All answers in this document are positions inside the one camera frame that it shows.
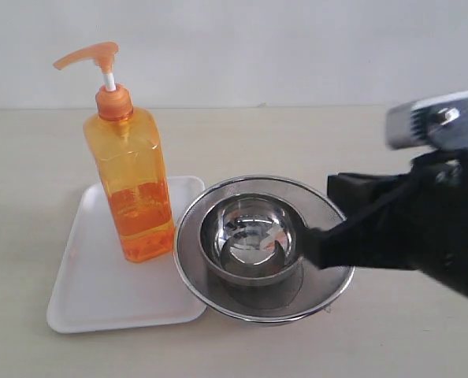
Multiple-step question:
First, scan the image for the orange dish soap pump bottle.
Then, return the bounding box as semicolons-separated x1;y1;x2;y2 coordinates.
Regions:
54;42;175;263

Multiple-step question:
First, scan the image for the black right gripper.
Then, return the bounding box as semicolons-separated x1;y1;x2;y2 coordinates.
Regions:
296;146;468;298

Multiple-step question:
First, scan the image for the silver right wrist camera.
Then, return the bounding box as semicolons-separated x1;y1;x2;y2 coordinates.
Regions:
384;91;468;150

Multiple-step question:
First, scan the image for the small stainless steel bowl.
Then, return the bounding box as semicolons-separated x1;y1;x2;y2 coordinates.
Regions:
199;193;306;287

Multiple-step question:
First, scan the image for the steel mesh strainer basin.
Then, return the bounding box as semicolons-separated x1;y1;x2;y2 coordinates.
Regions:
174;175;355;324

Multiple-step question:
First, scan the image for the white rectangular foam tray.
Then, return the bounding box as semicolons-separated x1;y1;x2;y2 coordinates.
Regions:
46;183;206;334

